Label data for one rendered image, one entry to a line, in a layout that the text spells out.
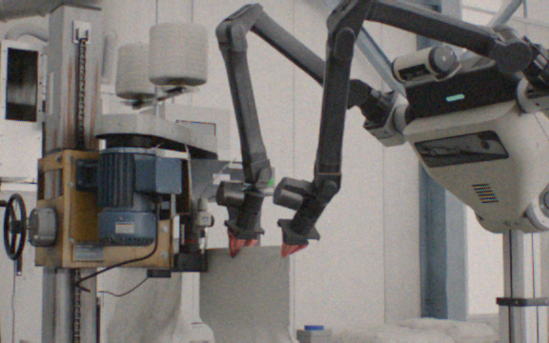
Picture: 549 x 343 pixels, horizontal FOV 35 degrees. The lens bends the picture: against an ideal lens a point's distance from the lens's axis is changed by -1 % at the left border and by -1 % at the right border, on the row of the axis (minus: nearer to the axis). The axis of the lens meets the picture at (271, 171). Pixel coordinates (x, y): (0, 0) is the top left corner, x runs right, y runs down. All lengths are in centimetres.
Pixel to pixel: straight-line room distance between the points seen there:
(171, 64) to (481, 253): 691
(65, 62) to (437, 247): 629
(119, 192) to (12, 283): 297
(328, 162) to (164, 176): 43
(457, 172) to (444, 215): 599
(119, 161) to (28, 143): 247
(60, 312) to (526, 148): 128
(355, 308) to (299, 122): 173
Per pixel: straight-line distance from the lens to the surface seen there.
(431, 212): 849
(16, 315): 520
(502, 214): 238
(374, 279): 810
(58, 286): 245
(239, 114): 232
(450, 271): 821
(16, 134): 471
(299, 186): 208
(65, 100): 249
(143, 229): 225
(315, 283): 771
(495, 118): 217
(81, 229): 241
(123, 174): 226
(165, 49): 238
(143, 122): 226
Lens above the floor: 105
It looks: 6 degrees up
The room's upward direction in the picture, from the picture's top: straight up
